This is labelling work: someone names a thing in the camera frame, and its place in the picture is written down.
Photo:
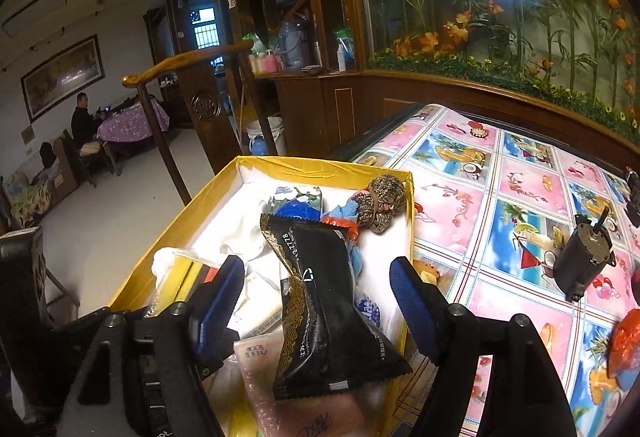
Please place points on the brown knit scrubber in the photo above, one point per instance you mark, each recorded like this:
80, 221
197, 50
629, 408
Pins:
385, 199

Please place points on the white spray bottle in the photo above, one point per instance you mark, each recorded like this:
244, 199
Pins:
341, 54

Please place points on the yellow cardboard box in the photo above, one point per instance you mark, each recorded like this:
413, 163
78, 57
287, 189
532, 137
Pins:
235, 167

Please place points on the blue white patterned packet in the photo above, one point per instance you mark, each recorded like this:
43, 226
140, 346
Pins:
367, 312

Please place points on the barred window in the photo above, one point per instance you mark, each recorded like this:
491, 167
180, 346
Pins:
204, 29

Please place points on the white bucket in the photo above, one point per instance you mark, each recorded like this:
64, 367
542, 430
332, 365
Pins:
272, 134

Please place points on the printed fruit tablecloth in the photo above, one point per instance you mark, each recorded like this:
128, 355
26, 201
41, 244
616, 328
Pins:
525, 307

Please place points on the pink packet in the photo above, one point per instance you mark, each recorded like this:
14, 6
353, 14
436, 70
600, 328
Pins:
260, 392

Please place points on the table with purple cloth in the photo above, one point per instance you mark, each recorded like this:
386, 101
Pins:
132, 122

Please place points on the black motor with shaft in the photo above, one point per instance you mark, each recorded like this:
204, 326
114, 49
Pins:
582, 262

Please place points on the pink container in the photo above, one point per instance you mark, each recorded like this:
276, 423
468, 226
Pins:
270, 63

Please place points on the red plastic bag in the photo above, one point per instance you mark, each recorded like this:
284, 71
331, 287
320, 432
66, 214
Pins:
627, 342

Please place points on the black cylindrical motor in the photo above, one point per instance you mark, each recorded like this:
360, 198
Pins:
634, 202

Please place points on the blue knit cloth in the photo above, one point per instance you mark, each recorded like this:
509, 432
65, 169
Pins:
356, 262

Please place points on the wooden cabinet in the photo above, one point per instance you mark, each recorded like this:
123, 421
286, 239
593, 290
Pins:
330, 107

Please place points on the wooden chair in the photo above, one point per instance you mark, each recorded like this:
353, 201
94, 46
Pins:
205, 107

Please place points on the black snack packet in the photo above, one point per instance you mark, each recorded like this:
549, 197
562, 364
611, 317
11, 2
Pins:
320, 317

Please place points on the blue white tissue pack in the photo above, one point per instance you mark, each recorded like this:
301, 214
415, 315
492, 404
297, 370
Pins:
295, 199

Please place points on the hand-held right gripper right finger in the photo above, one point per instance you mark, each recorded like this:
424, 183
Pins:
415, 307

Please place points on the orange plastic bag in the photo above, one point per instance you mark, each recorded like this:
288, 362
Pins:
336, 218

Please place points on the bag of coloured sticks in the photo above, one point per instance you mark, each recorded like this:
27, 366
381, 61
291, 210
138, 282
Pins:
172, 267

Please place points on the wooden bench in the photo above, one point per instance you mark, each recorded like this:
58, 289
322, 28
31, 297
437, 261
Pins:
30, 197

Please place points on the framed wall picture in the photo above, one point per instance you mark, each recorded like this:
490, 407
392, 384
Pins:
62, 74

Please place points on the white sock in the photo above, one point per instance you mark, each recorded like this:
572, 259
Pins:
240, 232

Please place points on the framed artificial flower display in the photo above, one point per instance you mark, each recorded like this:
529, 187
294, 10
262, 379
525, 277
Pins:
500, 17

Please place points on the grey blue thermos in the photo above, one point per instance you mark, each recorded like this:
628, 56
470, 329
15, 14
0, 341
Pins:
292, 44

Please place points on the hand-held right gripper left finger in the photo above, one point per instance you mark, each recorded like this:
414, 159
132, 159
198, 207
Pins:
220, 302

